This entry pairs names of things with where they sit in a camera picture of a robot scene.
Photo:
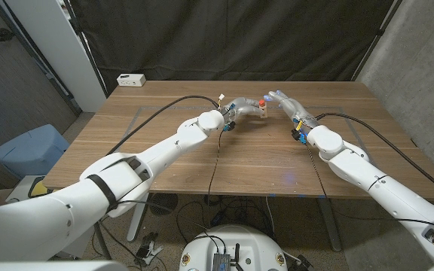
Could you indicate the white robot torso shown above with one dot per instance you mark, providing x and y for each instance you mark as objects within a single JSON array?
[{"x": 236, "y": 241}]

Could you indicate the grey electronics box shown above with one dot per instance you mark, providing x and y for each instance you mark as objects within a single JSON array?
[{"x": 221, "y": 262}]

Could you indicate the blue plastic bin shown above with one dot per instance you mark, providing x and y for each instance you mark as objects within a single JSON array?
[{"x": 28, "y": 150}]

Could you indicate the round black floor fan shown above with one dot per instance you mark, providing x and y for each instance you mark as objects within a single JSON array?
[{"x": 164, "y": 205}]

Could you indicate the white power strip box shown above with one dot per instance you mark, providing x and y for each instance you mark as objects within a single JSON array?
[{"x": 131, "y": 80}]

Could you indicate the small black device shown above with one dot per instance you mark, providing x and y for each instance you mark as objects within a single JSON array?
[{"x": 304, "y": 263}]

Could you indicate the yellow black object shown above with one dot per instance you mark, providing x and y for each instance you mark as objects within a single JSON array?
[{"x": 38, "y": 188}]

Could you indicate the wooden screw with red head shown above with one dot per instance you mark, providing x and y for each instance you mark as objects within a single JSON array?
[{"x": 262, "y": 102}]

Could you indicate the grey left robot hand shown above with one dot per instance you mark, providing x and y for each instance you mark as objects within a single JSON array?
[{"x": 241, "y": 107}]

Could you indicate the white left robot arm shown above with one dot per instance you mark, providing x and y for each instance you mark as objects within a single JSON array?
[{"x": 70, "y": 214}]

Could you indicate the white pillar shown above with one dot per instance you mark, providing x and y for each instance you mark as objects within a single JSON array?
[{"x": 58, "y": 49}]

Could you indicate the black white floor gadget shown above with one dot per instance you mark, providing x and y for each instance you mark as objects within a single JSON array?
[{"x": 147, "y": 250}]

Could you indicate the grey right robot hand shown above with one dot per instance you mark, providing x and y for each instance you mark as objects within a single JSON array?
[{"x": 296, "y": 111}]

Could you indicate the white table leg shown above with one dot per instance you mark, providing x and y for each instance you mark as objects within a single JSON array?
[{"x": 136, "y": 226}]

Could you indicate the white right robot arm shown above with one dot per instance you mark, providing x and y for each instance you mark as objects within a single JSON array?
[{"x": 360, "y": 173}]

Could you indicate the grey table leg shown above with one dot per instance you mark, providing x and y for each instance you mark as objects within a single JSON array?
[{"x": 328, "y": 226}]

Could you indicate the black backdrop stand pole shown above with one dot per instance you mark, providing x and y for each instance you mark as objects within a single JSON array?
[
  {"x": 377, "y": 35},
  {"x": 85, "y": 49}
]

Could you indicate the wooden block with holes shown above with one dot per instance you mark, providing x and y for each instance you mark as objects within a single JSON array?
[{"x": 263, "y": 111}]

